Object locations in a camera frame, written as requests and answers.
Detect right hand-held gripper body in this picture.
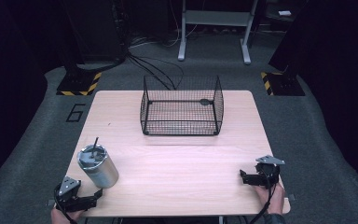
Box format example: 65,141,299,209
250,154,286,189

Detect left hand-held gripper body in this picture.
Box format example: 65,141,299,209
53,175,99,215

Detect silver metal tumbler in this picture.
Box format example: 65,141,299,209
76,144,120,189

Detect black straw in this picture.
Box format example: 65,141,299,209
90,136,100,159

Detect black wire mesh basket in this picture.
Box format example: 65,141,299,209
139,74,225,137

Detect person's left hand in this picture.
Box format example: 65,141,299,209
50,207,85,224

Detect person's right hand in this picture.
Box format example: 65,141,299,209
253,182,286,216

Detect black stand base striped tape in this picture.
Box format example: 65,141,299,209
56,70,103,97
259,71,307,97

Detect dark curtain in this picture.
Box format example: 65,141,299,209
268,0,358,206
0,0,63,194

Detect white metal stand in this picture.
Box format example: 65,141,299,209
177,0,259,66

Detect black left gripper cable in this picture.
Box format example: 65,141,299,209
53,186,78,224

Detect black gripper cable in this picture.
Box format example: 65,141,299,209
53,186,78,224
249,174,278,224

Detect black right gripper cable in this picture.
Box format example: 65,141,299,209
249,174,278,224

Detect black floor cables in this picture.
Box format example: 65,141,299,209
126,36,185,91

